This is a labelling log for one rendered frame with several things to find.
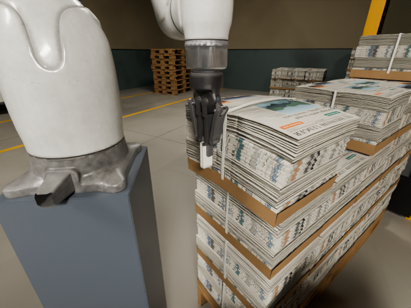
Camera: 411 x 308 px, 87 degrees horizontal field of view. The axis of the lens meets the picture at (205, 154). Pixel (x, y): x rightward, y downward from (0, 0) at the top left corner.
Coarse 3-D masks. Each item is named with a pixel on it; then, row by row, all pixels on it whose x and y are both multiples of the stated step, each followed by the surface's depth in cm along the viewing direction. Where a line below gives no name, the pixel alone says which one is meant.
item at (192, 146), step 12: (240, 96) 78; (252, 96) 76; (264, 96) 75; (276, 96) 72; (192, 132) 68; (192, 144) 69; (216, 144) 60; (192, 156) 71; (216, 156) 61; (216, 168) 63
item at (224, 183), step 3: (219, 174) 62; (219, 177) 62; (225, 177) 60; (219, 180) 63; (222, 180) 61; (225, 180) 60; (228, 180) 59; (219, 183) 63; (222, 183) 62; (225, 183) 61; (228, 183) 59; (222, 186) 62; (225, 186) 61; (228, 186) 60; (225, 189) 61; (228, 189) 60
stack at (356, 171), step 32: (352, 160) 82; (384, 160) 105; (224, 192) 69; (352, 192) 87; (384, 192) 130; (224, 224) 74; (256, 224) 61; (288, 224) 57; (320, 224) 75; (352, 224) 108; (224, 256) 79; (256, 256) 65; (320, 256) 91; (352, 256) 140; (224, 288) 88; (256, 288) 69; (288, 288) 77; (320, 288) 112
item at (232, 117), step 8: (256, 104) 61; (264, 104) 61; (272, 104) 61; (280, 104) 61; (232, 112) 54; (240, 112) 53; (248, 112) 53; (232, 120) 53; (232, 128) 54; (232, 136) 54; (232, 144) 55; (224, 152) 58; (232, 152) 55; (224, 160) 59; (224, 168) 59; (224, 176) 61
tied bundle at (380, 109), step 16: (304, 96) 100; (320, 96) 94; (336, 96) 89; (352, 96) 85; (368, 96) 81; (384, 96) 78; (400, 96) 81; (352, 112) 86; (368, 112) 82; (384, 112) 78; (400, 112) 92; (368, 128) 84; (384, 128) 84
